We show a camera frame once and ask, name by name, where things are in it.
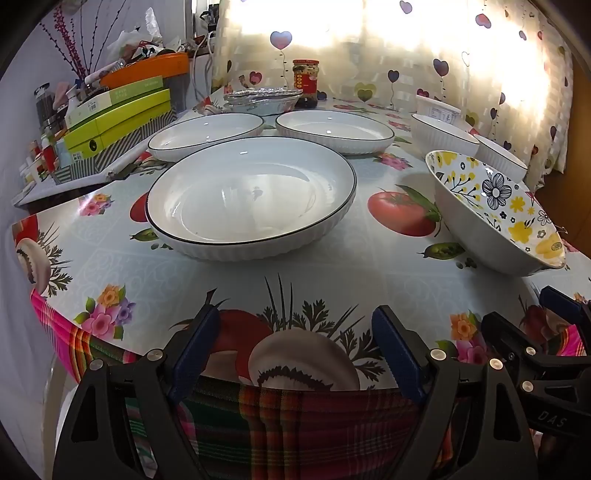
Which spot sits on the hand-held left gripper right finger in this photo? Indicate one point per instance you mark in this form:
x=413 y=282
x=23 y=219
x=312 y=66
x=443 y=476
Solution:
x=397 y=355

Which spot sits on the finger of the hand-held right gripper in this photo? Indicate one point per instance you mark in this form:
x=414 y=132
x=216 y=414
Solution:
x=561 y=302
x=503 y=328

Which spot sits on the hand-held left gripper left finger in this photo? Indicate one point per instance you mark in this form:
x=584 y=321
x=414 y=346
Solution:
x=198 y=350

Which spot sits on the floral yellow black bowl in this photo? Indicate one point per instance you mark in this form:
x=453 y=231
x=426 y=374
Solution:
x=498 y=198

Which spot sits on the white ribbed bowl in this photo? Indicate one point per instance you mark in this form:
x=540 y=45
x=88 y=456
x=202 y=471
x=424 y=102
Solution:
x=503 y=159
x=443 y=138

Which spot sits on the white ribbed plate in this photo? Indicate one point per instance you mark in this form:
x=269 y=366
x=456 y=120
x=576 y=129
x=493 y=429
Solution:
x=249 y=203
x=203 y=134
x=332 y=129

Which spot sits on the plaid cloth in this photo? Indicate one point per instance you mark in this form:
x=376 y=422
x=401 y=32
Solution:
x=323 y=429

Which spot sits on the printed vegetable tablecloth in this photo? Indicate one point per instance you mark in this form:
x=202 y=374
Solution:
x=115 y=258

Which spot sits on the brown wooden cabinet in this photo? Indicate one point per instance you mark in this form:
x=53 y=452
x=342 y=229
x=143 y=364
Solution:
x=579 y=138

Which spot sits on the white side shelf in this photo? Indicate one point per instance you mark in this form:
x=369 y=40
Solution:
x=55 y=191

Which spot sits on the white plastic tub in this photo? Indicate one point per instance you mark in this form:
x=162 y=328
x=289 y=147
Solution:
x=438 y=110

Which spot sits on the lime green flat box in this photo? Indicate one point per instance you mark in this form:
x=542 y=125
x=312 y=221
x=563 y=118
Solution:
x=138 y=101
x=76 y=145

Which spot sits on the row of small bottles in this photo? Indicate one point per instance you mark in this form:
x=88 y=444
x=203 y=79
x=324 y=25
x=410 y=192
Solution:
x=44 y=157

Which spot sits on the aluminium foil tray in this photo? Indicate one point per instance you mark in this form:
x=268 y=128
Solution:
x=265 y=109
x=263 y=95

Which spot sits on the dark grey box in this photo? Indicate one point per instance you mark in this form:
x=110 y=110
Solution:
x=181 y=92

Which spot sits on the pale green flat box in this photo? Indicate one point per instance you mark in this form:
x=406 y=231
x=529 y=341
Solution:
x=115 y=94

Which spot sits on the orange box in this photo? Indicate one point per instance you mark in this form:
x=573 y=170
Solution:
x=152 y=69

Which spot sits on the red label sauce jar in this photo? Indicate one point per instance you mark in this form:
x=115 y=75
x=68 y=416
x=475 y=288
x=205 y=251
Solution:
x=306 y=83

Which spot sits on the dark glass jar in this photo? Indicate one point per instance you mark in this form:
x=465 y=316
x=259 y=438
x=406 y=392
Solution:
x=45 y=104

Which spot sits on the heart print curtain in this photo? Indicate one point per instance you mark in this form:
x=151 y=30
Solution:
x=369 y=55

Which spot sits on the pink decorative branches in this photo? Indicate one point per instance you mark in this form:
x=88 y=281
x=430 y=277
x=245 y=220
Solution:
x=81 y=69

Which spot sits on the white plastic bag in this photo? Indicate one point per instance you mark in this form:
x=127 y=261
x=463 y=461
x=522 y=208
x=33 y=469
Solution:
x=134 y=39

